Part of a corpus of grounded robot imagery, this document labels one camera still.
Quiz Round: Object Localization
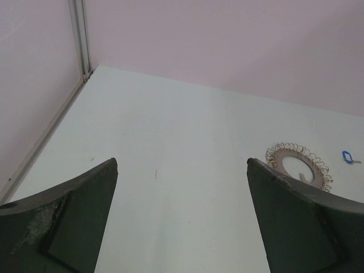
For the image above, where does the aluminium corner frame post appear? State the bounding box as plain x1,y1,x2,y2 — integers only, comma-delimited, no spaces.
68,0,93,82

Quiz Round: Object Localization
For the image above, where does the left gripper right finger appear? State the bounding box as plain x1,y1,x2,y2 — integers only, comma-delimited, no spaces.
247,158,363,272

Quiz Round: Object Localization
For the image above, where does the dark blue tagged key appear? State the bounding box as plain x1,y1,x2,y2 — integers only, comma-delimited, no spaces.
342,151,362,164

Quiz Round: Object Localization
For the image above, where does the metal disc keyring holder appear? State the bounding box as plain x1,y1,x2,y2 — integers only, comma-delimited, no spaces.
265,142,333,192

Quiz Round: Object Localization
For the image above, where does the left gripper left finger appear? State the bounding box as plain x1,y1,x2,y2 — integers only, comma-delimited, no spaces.
1,158,118,272

